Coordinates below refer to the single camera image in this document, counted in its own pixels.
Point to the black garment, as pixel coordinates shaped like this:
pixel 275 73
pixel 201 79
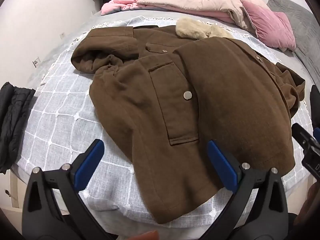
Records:
pixel 12 120

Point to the wooden bedside cabinet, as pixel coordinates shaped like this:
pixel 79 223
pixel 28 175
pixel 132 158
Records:
pixel 15 190

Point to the grey quilted cushion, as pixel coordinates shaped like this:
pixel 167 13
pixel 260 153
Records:
pixel 300 30

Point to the light blue checked blanket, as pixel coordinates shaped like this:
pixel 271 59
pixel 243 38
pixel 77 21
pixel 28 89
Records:
pixel 62 110

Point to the pink duvet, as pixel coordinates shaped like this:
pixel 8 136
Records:
pixel 200 2

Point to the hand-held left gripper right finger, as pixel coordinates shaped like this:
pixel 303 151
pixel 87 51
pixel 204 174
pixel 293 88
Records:
pixel 222 165

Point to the pink velvet pillow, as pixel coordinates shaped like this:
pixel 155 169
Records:
pixel 270 27

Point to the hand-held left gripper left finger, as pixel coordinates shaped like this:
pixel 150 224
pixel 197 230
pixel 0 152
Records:
pixel 90 164

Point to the brown coat with fur collar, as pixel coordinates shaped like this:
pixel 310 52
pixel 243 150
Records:
pixel 225 92

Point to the bed with grey sheet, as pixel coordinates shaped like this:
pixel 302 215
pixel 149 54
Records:
pixel 62 52

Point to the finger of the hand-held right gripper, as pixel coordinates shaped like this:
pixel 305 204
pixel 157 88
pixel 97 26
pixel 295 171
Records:
pixel 315 105
pixel 302 135

